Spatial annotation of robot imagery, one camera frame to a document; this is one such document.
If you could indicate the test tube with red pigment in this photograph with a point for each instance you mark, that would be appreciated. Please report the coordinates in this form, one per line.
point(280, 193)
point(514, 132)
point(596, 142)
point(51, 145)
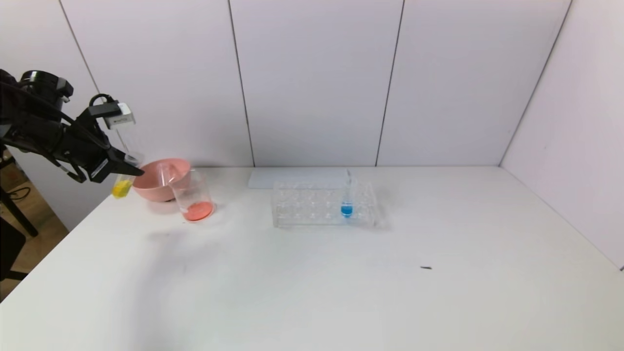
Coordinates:
point(165, 174)

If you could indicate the clear acrylic test tube rack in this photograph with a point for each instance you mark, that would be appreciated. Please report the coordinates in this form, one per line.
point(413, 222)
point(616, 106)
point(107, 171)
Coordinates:
point(312, 212)

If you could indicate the white paper sheet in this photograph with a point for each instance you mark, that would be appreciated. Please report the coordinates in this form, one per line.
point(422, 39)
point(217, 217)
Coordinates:
point(263, 179)

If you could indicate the clear glass beaker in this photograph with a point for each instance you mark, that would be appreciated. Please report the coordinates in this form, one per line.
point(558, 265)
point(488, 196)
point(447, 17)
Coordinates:
point(197, 210)

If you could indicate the test tube with blue pigment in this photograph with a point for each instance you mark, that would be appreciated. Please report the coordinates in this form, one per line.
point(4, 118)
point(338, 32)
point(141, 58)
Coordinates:
point(346, 209)

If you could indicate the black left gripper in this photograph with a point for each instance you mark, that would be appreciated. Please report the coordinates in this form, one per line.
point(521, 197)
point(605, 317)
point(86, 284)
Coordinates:
point(101, 168)

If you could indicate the test tube with yellow pigment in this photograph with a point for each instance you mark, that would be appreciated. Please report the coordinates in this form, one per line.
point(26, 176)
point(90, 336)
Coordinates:
point(122, 187)

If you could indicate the pink plastic bowl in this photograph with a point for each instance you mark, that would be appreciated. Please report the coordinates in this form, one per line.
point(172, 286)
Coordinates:
point(156, 190)

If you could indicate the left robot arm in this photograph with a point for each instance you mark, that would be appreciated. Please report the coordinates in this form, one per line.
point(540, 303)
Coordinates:
point(29, 117)

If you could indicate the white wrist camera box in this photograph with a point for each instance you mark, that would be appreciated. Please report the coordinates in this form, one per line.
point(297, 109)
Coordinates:
point(122, 117)

